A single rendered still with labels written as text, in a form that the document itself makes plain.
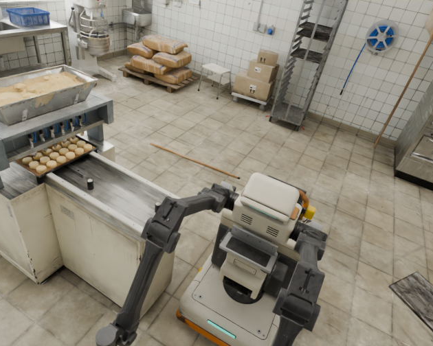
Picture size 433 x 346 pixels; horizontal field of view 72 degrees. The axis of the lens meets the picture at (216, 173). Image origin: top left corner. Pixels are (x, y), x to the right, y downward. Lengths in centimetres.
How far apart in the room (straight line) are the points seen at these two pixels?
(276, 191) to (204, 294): 104
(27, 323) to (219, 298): 120
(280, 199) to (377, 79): 414
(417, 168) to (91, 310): 395
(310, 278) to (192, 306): 123
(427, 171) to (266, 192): 354
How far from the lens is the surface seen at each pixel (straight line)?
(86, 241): 193
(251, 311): 204
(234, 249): 138
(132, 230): 152
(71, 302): 237
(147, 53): 547
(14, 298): 250
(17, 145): 183
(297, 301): 87
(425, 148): 441
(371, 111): 531
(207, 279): 210
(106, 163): 192
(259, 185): 121
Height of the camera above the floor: 201
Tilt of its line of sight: 36 degrees down
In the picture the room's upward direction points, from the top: 11 degrees clockwise
